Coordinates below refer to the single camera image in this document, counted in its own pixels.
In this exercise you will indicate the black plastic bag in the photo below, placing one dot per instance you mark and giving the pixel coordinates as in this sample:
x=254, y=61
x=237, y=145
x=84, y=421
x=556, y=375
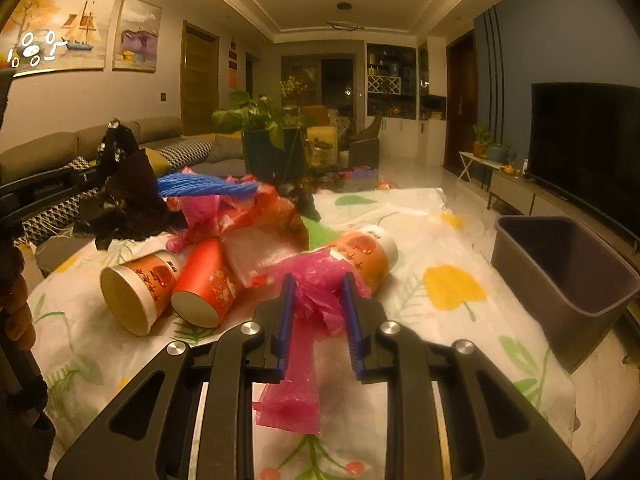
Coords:
x=127, y=203

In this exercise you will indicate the blue foam net sleeve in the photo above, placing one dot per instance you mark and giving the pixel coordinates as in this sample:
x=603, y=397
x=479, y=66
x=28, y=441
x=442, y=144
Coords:
x=196, y=185

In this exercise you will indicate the display cabinet shelf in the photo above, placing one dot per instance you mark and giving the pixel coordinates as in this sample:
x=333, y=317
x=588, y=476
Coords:
x=391, y=81

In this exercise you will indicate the red paper cup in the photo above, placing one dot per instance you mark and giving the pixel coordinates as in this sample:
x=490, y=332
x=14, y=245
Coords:
x=206, y=287

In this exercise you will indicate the sailboat painting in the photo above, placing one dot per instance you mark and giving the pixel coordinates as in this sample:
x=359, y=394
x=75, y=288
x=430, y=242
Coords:
x=44, y=36

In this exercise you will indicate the dark wooden door right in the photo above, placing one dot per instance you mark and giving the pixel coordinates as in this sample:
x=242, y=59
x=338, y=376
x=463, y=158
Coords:
x=462, y=100

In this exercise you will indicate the orange white paper cup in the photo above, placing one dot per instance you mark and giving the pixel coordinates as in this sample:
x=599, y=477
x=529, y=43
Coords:
x=138, y=291

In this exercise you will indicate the potted green plant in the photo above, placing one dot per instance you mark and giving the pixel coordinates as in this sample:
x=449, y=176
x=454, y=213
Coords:
x=273, y=137

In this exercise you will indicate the operator hand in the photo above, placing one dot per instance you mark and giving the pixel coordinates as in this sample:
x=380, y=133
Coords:
x=16, y=321

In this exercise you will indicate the purple landscape painting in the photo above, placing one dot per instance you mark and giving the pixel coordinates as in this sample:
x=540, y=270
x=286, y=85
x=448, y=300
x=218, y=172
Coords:
x=136, y=39

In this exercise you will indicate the small potted plants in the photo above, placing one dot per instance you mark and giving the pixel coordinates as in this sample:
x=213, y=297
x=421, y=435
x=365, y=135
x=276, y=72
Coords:
x=487, y=146

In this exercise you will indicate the grey tv cabinet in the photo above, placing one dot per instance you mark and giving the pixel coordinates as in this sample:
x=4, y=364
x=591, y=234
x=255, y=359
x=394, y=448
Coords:
x=533, y=200

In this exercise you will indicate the grey trash bin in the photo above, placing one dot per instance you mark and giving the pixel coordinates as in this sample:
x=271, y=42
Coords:
x=567, y=278

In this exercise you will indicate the black television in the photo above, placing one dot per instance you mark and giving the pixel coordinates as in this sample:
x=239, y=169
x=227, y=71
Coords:
x=584, y=141

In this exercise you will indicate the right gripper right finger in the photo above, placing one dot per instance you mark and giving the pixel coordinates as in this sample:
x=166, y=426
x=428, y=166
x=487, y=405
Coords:
x=451, y=413

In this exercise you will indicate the black white patterned cushion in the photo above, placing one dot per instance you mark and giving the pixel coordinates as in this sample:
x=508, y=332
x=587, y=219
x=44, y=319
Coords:
x=53, y=220

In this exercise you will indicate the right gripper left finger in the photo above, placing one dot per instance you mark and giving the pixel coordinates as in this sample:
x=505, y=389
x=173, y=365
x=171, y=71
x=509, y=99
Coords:
x=190, y=407

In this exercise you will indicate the red wrapper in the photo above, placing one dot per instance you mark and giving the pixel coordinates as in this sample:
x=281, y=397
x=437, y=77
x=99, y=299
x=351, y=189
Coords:
x=256, y=233

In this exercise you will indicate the pink plastic bag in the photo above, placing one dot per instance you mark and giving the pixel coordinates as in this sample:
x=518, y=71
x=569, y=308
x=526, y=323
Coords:
x=293, y=404

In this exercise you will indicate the floral tablecloth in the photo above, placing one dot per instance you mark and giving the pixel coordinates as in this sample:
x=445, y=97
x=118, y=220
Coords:
x=440, y=287

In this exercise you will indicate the grey sectional sofa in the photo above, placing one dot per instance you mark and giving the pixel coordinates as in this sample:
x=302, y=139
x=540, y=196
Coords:
x=226, y=159

